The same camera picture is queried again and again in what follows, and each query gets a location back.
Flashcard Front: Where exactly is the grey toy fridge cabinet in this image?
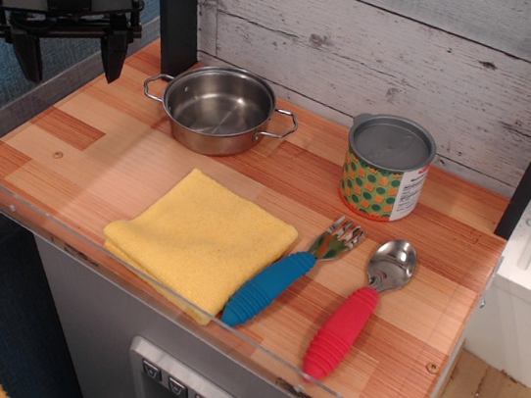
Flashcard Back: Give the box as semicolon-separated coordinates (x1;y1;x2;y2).
11;233;383;398

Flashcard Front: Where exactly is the yellow folded rag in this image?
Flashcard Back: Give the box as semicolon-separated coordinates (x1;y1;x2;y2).
104;169;298;326

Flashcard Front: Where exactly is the silver steel pot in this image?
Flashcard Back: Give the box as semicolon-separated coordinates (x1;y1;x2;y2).
143;66;299;157

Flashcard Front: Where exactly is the silver dispenser panel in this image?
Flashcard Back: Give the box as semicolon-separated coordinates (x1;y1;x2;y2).
129;335;234;398

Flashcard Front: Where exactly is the blue handled fork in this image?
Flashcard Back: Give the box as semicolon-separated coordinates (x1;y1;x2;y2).
221;216;366;327

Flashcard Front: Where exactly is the green orange patterned can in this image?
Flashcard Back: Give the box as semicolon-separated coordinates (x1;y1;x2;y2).
339;114;436;222

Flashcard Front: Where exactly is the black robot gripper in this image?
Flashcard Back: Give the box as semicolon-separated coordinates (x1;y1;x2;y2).
0;0;144;83

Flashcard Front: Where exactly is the clear acrylic table guard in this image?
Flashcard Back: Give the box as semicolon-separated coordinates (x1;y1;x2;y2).
0;43;508;398

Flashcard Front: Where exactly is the red handled spoon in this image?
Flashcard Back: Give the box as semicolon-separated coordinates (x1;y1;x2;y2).
303;239;417;380

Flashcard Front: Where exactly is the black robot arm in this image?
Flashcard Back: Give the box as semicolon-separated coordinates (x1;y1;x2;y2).
0;0;144;83

